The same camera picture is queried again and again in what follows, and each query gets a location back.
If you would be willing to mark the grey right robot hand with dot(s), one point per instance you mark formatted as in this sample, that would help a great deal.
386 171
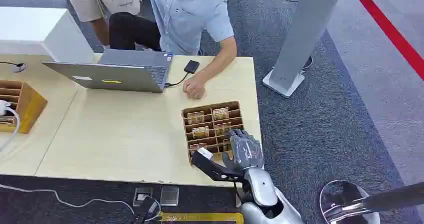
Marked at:
245 151

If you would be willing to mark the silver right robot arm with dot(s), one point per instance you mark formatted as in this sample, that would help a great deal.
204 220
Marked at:
261 192

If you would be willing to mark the brown printed card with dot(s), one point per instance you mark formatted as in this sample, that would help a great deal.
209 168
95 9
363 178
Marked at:
197 146
222 128
226 145
200 133
195 117
220 114

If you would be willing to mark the wooden card box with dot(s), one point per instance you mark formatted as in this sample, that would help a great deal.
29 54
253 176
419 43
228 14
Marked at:
203 139

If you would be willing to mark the yellow floor tape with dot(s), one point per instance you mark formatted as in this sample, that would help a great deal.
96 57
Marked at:
202 218

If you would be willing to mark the person's left hand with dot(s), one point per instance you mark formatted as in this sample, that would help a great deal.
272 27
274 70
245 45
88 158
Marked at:
193 89

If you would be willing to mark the grey floor socket cover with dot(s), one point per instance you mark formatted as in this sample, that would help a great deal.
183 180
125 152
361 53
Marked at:
169 196

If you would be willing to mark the black external drive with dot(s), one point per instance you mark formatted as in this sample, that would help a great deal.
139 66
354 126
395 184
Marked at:
191 66

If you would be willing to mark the dark shoe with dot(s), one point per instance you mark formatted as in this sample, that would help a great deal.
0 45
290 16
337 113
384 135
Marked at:
308 62

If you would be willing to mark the floor socket box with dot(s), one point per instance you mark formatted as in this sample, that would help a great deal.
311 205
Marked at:
142 196

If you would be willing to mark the black power plug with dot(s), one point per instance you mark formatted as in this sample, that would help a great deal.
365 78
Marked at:
145 211

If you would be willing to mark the grey kiosk stand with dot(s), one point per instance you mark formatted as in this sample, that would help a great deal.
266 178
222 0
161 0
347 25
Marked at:
304 33

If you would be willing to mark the seated person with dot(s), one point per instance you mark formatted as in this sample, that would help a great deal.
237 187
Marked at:
188 20

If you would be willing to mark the grey laptop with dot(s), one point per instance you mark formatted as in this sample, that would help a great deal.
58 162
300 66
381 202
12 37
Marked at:
112 76

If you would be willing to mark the standing person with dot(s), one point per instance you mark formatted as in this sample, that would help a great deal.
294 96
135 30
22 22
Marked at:
109 0

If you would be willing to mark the wooden slotted box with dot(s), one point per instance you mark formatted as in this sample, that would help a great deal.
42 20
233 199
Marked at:
28 104

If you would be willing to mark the white cabinet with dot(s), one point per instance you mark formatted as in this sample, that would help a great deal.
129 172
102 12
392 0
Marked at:
39 30

